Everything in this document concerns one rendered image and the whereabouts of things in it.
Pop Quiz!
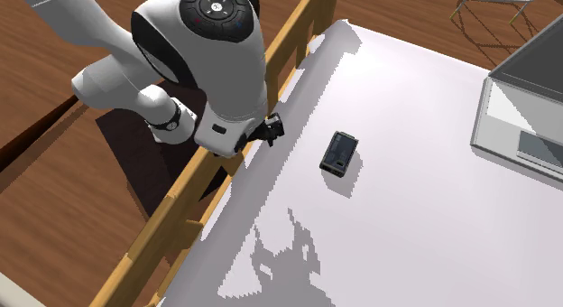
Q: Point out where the black rectangular phone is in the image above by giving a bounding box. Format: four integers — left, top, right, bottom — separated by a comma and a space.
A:
318, 130, 360, 179

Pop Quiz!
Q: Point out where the dark brown robot stand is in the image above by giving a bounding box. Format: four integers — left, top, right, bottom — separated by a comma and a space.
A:
95, 79, 231, 222

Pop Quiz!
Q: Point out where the grey open laptop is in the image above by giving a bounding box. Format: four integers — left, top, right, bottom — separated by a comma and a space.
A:
469, 13, 563, 184

